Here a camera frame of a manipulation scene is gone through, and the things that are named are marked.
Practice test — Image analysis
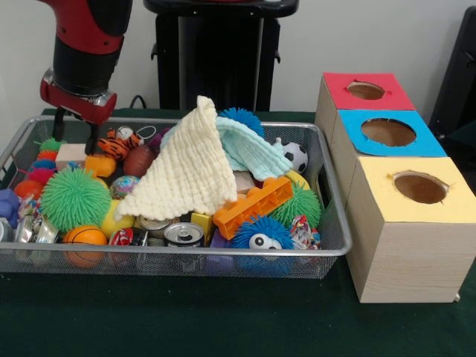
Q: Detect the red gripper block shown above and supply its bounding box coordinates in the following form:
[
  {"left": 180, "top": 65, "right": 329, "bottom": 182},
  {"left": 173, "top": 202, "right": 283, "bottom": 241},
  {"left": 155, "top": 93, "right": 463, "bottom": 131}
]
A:
[{"left": 39, "top": 70, "right": 118, "bottom": 156}]

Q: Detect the orange toy brick with studs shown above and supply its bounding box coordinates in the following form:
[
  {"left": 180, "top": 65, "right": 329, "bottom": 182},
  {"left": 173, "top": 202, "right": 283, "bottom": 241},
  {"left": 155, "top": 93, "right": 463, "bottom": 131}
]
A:
[{"left": 83, "top": 153, "right": 118, "bottom": 179}]

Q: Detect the cream yellow knitted cloth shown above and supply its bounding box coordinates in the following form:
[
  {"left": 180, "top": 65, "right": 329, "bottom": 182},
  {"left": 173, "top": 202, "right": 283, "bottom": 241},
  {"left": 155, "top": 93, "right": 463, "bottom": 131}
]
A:
[{"left": 114, "top": 95, "right": 239, "bottom": 222}]

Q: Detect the shallow clear mesh bin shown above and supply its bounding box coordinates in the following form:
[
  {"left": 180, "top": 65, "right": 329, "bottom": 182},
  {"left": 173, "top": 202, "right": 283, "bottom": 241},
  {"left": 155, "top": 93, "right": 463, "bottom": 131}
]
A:
[{"left": 0, "top": 115, "right": 353, "bottom": 280}]

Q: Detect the wooden box with three holes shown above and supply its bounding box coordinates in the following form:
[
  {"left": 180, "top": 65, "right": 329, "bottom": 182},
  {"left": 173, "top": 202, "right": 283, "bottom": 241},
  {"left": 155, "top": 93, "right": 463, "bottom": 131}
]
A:
[{"left": 315, "top": 72, "right": 476, "bottom": 303}]

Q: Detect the striped orange tiger toy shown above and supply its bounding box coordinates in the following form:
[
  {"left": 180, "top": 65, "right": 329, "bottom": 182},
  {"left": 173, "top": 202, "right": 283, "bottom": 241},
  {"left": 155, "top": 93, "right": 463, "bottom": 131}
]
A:
[{"left": 97, "top": 126, "right": 144, "bottom": 162}]

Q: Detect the light green spiky ball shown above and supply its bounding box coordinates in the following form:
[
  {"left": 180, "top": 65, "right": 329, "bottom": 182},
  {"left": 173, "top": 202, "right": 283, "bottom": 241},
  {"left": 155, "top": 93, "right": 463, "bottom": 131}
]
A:
[{"left": 39, "top": 167, "right": 112, "bottom": 232}]

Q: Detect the small brown football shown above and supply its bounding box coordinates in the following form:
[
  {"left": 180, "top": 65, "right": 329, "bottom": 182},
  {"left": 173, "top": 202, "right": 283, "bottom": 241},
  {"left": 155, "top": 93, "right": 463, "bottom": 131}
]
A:
[{"left": 123, "top": 144, "right": 156, "bottom": 178}]

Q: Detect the small orange basketball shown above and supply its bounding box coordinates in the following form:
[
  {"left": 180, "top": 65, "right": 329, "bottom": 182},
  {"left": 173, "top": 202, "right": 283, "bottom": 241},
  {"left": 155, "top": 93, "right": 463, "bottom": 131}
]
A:
[{"left": 62, "top": 225, "right": 109, "bottom": 268}]

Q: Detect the black drink can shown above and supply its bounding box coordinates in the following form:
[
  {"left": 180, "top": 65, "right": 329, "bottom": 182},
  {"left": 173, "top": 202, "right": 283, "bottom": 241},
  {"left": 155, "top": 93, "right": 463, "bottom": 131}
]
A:
[{"left": 164, "top": 222, "right": 205, "bottom": 248}]

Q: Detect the plain blue spiky ball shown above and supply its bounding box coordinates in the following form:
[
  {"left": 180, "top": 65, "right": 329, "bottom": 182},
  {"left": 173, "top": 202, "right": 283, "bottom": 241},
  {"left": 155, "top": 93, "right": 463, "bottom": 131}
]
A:
[{"left": 219, "top": 107, "right": 265, "bottom": 139}]

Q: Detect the pale blue waffle cloth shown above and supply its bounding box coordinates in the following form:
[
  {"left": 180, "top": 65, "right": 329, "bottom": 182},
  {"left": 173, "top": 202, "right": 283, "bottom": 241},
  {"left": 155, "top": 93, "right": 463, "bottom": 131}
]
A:
[{"left": 160, "top": 117, "right": 294, "bottom": 181}]

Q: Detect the long orange toy brick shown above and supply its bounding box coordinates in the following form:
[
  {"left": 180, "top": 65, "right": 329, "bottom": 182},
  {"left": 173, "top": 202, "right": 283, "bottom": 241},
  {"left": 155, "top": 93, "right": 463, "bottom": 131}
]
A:
[{"left": 213, "top": 176, "right": 294, "bottom": 240}]

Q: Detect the blue spiky ball with eyes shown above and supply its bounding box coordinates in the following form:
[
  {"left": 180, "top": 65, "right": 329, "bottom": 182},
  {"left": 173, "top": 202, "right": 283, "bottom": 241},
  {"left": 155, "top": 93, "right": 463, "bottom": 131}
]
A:
[{"left": 231, "top": 216, "right": 295, "bottom": 276}]

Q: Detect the small soccer ball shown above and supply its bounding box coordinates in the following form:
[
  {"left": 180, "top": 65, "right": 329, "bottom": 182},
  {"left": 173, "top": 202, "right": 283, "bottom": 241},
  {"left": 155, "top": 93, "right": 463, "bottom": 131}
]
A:
[{"left": 283, "top": 142, "right": 309, "bottom": 174}]

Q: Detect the dark green table cloth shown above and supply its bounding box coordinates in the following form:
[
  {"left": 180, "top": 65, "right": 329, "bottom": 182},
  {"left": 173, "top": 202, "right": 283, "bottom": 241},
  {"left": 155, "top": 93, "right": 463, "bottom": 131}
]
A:
[{"left": 0, "top": 108, "right": 476, "bottom": 357}]

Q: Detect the large green spiky ball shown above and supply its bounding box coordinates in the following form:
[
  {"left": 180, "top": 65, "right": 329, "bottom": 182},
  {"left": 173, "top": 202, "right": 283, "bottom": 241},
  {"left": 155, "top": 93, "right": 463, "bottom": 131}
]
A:
[{"left": 269, "top": 178, "right": 324, "bottom": 228}]

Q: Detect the black upright panel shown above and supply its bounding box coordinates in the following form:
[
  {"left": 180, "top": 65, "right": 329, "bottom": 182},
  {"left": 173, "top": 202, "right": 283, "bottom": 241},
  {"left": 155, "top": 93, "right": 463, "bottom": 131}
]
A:
[{"left": 431, "top": 6, "right": 476, "bottom": 138}]

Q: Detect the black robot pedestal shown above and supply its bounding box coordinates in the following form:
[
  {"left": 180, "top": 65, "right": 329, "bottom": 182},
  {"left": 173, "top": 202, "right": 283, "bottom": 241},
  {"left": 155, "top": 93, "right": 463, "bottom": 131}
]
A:
[{"left": 144, "top": 0, "right": 300, "bottom": 112}]

